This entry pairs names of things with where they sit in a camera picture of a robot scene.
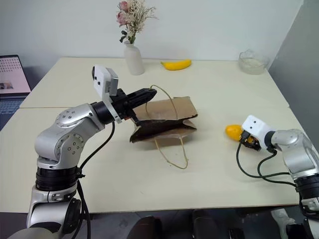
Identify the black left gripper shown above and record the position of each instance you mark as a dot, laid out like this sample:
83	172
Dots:
122	104

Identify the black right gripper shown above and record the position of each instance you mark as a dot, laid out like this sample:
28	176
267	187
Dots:
253	144

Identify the yellow mango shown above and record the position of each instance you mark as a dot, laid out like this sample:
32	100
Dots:
233	132

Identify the brown paper bag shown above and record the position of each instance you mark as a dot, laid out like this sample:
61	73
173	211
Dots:
172	112

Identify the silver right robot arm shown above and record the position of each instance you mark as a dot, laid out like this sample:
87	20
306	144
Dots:
296	152

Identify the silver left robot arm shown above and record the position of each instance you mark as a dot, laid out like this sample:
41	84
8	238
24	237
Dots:
64	139

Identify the white ceramic vase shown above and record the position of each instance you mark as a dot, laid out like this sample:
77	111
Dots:
134	61

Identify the yellow banana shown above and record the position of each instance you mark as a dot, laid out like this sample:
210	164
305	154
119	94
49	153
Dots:
175	65

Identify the clear glass bowl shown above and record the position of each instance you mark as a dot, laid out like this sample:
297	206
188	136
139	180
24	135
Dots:
253	64

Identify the white shoe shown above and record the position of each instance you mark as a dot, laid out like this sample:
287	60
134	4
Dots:
281	217

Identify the dried flower bouquet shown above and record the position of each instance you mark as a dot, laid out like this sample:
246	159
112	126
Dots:
135	17

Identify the grey partition panel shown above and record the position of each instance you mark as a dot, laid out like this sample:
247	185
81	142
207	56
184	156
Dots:
304	37

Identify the dark rounded shape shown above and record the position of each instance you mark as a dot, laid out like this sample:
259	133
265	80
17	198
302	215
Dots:
147	227

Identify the open laptop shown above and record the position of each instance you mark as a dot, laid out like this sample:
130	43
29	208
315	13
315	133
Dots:
11	74

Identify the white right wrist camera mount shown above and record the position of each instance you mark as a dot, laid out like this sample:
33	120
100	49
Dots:
255	127

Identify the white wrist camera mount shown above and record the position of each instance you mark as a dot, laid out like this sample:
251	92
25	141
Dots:
102	77
255	127

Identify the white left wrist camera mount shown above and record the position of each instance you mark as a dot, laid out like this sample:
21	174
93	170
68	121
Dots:
102	77

